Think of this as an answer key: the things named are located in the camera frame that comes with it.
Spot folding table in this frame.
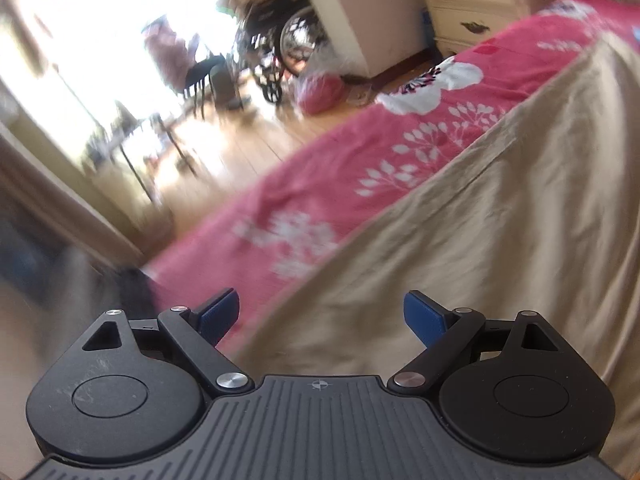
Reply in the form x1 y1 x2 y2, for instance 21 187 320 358
82 110 201 206

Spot pink floral blanket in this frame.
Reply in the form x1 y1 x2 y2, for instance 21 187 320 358
142 0 640 351

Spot beige pants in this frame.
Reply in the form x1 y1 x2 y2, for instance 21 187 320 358
232 32 640 476

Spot black chair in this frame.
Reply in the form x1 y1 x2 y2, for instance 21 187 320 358
182 55 246 118

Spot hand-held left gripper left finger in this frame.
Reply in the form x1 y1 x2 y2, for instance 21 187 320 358
80 287 251 393

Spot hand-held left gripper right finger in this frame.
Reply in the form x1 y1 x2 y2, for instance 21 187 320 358
389 290 563 393

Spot cream nightstand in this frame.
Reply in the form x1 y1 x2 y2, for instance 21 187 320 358
410 0 533 58

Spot pink bag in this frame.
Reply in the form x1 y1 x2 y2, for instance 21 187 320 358
296 71 347 117

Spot wheelchair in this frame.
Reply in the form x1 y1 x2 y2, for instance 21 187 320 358
235 0 326 106

